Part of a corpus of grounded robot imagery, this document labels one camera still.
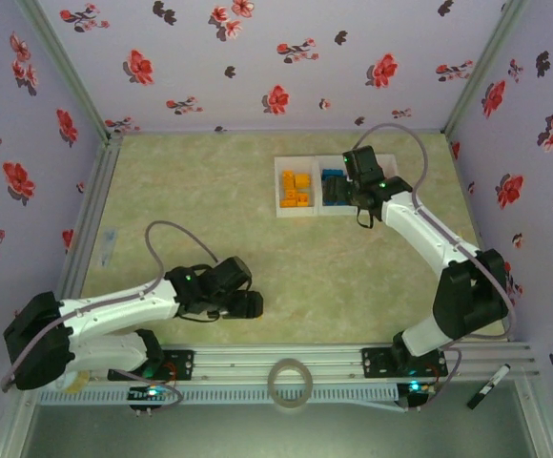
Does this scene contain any clear tape roll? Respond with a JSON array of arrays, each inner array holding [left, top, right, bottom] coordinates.
[[266, 357, 314, 410]]

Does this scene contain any small circuit board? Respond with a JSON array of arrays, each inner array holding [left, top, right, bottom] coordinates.
[[402, 380, 439, 411], [128, 385, 176, 419]]

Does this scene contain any white-topped yellow can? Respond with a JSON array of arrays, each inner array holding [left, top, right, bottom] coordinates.
[[56, 370, 91, 395]]

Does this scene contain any black marker pen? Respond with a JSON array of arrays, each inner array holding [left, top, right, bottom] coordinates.
[[465, 364, 513, 411]]

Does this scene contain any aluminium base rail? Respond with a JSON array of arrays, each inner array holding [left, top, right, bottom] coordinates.
[[16, 342, 543, 383]]

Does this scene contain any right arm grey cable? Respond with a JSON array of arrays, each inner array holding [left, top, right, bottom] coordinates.
[[355, 122, 519, 412]]

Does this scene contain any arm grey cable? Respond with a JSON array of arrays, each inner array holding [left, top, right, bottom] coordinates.
[[355, 122, 519, 412], [0, 219, 220, 416]]

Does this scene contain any left arm grey cable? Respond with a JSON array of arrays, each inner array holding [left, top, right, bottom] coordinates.
[[0, 219, 220, 416]]

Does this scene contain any white slotted cable duct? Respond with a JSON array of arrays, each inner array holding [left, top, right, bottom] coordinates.
[[35, 385, 399, 407]]

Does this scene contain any aluminium side rail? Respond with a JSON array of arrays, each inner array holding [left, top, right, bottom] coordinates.
[[46, 133, 124, 347]]

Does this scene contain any aluminium frame post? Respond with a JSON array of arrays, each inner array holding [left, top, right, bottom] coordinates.
[[16, 0, 115, 142], [440, 0, 528, 135]]

